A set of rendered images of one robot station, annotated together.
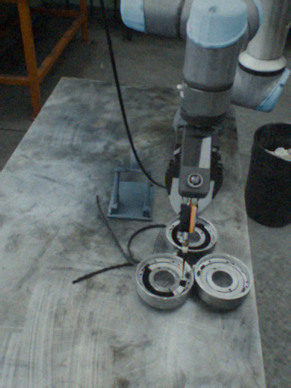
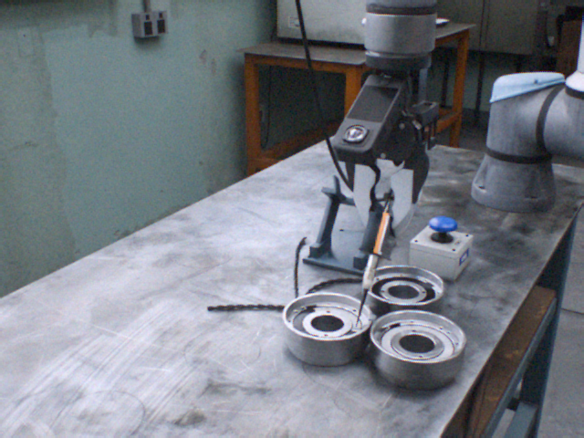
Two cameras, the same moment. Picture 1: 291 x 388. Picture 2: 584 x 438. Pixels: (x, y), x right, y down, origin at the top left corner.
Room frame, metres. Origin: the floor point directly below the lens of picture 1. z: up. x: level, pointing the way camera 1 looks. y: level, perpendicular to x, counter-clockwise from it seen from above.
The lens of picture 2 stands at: (-0.13, -0.32, 1.25)
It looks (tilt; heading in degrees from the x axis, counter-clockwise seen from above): 23 degrees down; 28
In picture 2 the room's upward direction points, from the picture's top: straight up
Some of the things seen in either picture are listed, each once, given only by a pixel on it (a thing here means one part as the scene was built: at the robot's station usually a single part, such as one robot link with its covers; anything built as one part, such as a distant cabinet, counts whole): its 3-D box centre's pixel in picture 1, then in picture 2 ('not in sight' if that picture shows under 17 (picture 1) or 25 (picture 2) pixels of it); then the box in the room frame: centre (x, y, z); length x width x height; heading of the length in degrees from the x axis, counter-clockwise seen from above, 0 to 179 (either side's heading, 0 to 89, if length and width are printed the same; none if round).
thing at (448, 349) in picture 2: (221, 282); (416, 349); (0.49, -0.15, 0.82); 0.08 x 0.08 x 0.02
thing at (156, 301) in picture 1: (164, 281); (327, 329); (0.48, -0.05, 0.82); 0.10 x 0.10 x 0.04
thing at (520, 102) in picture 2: not in sight; (527, 110); (1.08, -0.16, 0.97); 0.13 x 0.12 x 0.14; 67
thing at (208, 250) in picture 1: (190, 239); (402, 297); (0.59, -0.10, 0.82); 0.10 x 0.10 x 0.04
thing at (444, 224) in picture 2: not in sight; (442, 235); (0.74, -0.11, 0.85); 0.04 x 0.04 x 0.05
